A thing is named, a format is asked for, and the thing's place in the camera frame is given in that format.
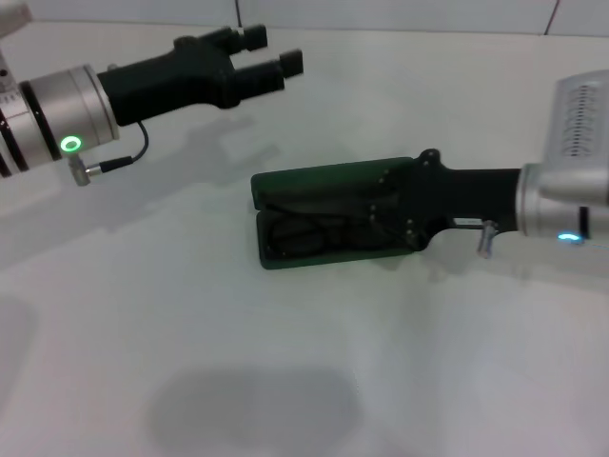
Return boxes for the gripper cable silver connector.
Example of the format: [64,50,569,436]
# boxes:
[478,219,500,259]
[69,121,151,187]

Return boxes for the left gripper cable silver connector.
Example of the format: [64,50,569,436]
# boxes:
[69,121,151,187]

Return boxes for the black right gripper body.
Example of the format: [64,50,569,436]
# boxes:
[369,148,523,252]

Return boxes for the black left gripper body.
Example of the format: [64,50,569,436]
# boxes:
[96,36,239,128]

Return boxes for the right gripper cable silver connector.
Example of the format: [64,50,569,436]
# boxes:
[478,219,500,259]

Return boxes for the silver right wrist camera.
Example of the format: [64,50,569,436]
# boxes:
[551,69,609,169]

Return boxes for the green glasses case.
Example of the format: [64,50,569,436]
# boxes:
[250,155,422,271]

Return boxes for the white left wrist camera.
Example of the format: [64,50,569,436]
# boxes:
[0,0,34,40]

